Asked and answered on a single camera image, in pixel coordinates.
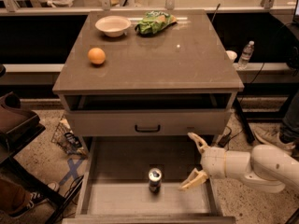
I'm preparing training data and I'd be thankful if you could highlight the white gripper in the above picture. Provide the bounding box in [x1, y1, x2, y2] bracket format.
[178, 133, 226, 190]

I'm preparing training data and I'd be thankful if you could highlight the redbull can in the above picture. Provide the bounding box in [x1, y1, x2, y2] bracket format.
[149, 168, 163, 193]

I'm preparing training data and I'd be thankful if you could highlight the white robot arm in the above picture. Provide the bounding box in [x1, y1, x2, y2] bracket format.
[178, 133, 299, 193]

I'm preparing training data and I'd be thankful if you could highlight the closed upper drawer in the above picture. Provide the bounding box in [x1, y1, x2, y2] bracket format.
[65, 110, 231, 137]

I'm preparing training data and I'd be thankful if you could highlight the open middle drawer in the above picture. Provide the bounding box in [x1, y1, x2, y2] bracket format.
[62, 137, 235, 224]

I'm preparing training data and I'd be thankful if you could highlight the grey drawer cabinet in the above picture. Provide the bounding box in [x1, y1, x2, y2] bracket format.
[53, 10, 243, 149]

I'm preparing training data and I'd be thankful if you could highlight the black power adapter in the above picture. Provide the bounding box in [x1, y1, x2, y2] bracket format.
[218, 134, 231, 147]

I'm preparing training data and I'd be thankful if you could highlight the black table leg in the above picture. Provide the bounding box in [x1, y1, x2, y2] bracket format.
[233, 98, 255, 144]

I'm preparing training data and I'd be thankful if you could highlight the grey sneaker right side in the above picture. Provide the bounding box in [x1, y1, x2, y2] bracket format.
[253, 127, 296, 151]

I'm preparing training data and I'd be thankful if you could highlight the white paper cup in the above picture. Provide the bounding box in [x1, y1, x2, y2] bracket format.
[226, 50, 237, 63]

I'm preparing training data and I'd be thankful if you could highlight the clear water bottle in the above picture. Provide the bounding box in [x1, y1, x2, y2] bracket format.
[238, 41, 254, 69]

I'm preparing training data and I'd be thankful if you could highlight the green chip bag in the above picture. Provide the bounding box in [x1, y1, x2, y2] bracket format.
[135, 10, 178, 35]

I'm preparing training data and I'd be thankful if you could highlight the orange fruit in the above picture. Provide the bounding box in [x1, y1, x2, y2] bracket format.
[88, 48, 106, 64]

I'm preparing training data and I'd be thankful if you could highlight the white bowl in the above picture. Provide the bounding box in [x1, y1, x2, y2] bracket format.
[95, 16, 131, 37]

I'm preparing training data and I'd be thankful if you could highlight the black white sneaker left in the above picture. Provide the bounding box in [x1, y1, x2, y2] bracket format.
[9, 181, 60, 218]

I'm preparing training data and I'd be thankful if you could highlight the black chair left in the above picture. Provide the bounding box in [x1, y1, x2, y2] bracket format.
[0, 63, 68, 207]

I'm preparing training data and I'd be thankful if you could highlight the wire basket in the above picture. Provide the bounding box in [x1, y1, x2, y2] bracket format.
[51, 116, 87, 158]

